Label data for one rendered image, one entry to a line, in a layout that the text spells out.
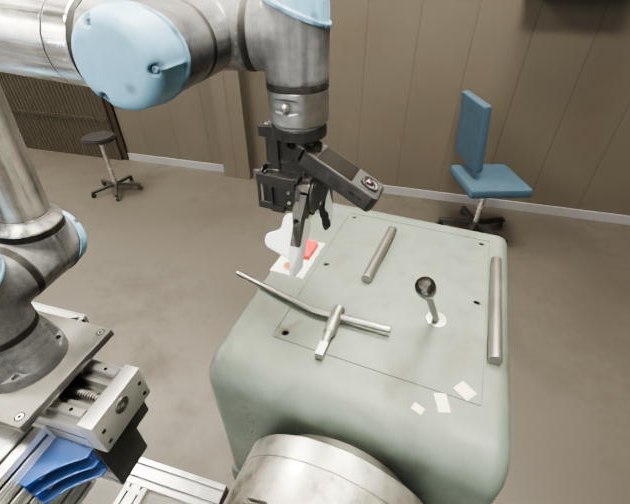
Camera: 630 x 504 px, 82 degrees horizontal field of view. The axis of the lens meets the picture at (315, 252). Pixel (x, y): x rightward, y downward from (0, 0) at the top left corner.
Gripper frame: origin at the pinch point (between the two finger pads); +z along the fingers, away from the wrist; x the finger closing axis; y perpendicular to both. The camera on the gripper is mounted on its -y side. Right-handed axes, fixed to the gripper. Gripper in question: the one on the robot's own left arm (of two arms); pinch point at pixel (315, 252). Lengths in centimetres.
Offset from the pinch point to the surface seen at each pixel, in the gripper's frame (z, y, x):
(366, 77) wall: 36, 69, -285
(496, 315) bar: 13.5, -30.4, -11.1
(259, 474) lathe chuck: 20.8, -1.8, 25.4
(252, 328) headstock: 15.5, 9.6, 6.3
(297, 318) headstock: 15.5, 3.1, 1.1
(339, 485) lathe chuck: 17.4, -13.0, 23.7
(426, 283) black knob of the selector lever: 1.1, -17.5, -0.3
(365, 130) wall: 80, 66, -285
